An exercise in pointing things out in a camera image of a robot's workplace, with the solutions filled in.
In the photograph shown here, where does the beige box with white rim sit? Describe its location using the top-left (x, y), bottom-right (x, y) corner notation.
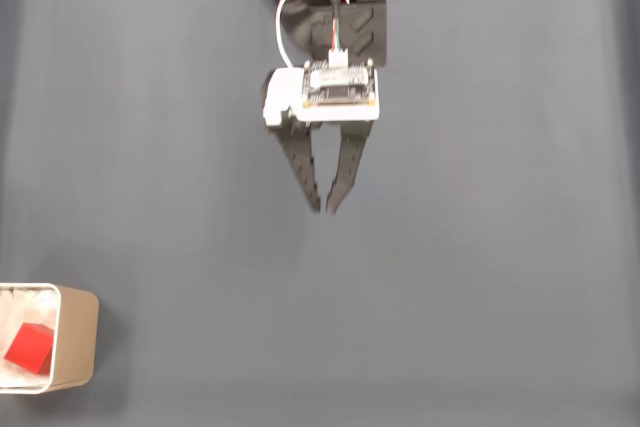
top-left (0, 282), bottom-right (100, 395)

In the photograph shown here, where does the white camera mount with board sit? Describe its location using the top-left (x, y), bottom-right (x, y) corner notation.
top-left (261, 58), bottom-right (382, 129)

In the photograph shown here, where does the red cube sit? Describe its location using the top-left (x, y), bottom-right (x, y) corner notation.
top-left (3, 322), bottom-right (55, 377)

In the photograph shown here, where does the white red servo cable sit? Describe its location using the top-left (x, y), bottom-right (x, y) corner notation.
top-left (274, 0), bottom-right (332, 71)

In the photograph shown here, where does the grey table mat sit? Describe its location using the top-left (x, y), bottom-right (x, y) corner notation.
top-left (0, 0), bottom-right (640, 427)

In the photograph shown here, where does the white padding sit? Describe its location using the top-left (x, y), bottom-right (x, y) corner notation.
top-left (0, 288), bottom-right (56, 389)

